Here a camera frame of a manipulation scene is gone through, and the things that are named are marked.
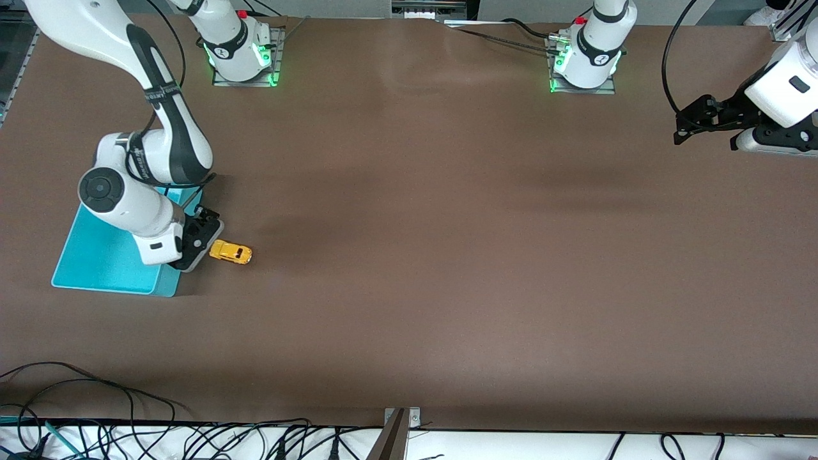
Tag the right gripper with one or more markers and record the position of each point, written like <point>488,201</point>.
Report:
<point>203,225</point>

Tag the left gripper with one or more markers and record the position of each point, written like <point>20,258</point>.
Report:
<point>732,110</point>

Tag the yellow toy beetle car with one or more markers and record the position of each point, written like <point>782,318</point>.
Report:
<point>231,252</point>

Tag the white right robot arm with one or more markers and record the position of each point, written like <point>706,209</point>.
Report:
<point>128,204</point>

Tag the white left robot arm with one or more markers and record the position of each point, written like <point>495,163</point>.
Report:
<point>601,45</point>

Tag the turquoise plastic bin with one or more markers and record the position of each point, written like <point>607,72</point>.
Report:
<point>102,262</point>

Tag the black power plug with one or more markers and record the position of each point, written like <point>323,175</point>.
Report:
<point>281,449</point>
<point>333,447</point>

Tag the grey power strip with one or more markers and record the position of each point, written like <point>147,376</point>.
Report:
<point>428,9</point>

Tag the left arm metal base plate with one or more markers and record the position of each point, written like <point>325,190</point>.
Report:
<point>607,91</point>

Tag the aluminium profile end bracket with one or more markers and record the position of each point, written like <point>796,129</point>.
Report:
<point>779,32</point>

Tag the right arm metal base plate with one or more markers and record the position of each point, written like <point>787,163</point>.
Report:
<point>276,64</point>

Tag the aluminium frame rail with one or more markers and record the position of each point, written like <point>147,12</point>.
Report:
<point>19,70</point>

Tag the metal clamp bracket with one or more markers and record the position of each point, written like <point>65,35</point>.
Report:
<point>414,416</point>

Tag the grey camera mount pole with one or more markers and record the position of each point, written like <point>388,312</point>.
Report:
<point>390,441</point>

